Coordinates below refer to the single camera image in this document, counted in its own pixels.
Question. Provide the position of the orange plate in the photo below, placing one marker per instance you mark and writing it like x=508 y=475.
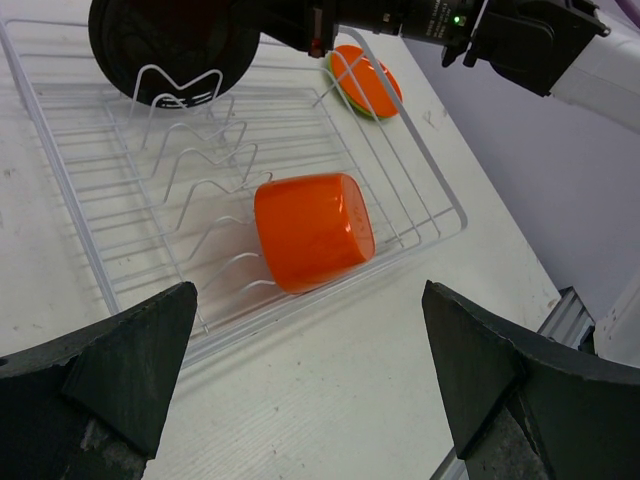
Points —
x=357 y=76

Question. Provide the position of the green plate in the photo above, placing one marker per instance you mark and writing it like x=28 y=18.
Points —
x=357 y=108

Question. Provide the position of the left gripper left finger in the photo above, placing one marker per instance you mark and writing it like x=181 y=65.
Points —
x=92 y=404

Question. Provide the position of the white wire dish rack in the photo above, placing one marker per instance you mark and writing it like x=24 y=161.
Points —
x=159 y=194

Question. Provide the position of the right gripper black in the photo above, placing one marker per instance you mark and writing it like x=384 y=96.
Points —
x=306 y=26

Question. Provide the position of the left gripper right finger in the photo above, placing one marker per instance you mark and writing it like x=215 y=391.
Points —
x=521 y=406

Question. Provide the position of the black plate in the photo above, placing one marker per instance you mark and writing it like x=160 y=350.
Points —
x=189 y=49

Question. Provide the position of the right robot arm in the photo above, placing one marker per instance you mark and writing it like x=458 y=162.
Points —
x=570 y=50

